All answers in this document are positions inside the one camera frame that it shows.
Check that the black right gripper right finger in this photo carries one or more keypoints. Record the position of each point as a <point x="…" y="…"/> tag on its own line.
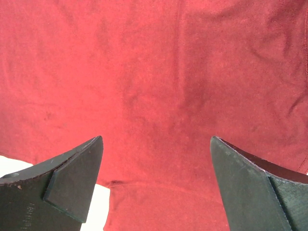
<point x="258" y="195"/>

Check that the dark red t shirt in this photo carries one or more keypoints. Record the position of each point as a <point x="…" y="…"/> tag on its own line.
<point x="156" y="79"/>

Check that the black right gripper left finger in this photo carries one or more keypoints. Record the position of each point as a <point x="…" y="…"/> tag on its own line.
<point x="54" y="195"/>

